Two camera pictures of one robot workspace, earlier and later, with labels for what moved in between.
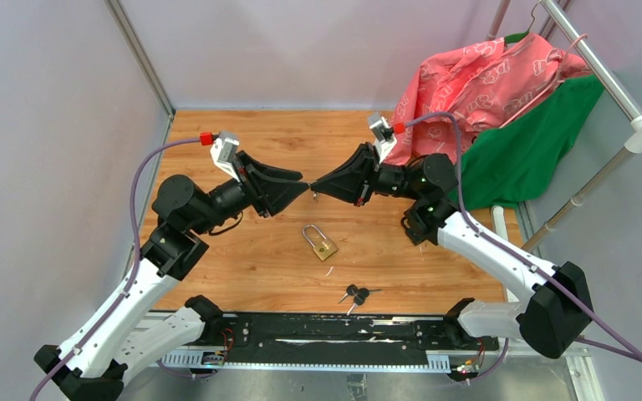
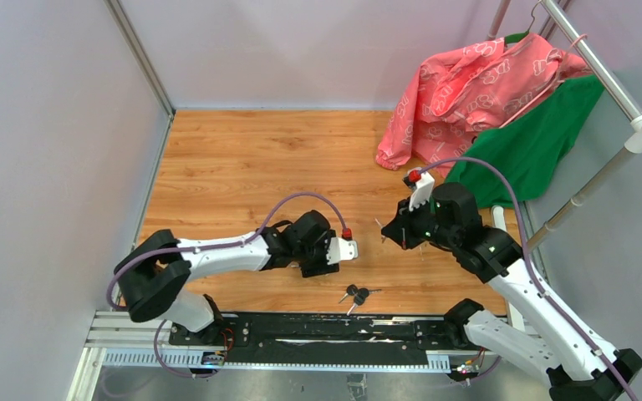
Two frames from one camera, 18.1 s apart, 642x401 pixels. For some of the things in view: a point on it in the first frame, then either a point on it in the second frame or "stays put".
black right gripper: x=342 y=183 → x=400 y=228
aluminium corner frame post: x=131 y=38 stays put
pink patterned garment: x=482 y=85 stays put
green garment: x=504 y=167 stays put
